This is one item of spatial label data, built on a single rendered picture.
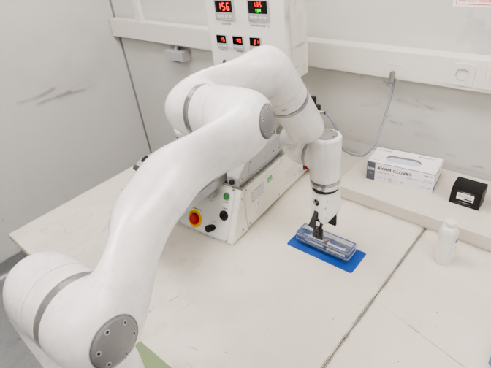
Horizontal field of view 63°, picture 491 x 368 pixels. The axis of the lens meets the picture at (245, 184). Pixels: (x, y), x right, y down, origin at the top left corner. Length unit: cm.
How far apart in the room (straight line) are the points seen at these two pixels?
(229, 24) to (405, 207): 85
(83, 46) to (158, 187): 210
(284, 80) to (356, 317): 64
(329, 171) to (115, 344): 72
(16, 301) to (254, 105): 44
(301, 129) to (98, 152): 205
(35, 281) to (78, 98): 212
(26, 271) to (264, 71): 51
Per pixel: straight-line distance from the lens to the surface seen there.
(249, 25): 143
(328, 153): 105
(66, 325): 55
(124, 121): 287
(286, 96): 83
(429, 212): 142
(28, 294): 62
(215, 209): 134
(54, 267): 63
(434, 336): 114
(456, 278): 128
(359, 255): 129
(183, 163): 63
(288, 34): 136
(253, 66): 77
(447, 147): 163
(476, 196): 144
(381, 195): 146
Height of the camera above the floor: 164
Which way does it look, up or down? 34 degrees down
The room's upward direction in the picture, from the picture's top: 7 degrees counter-clockwise
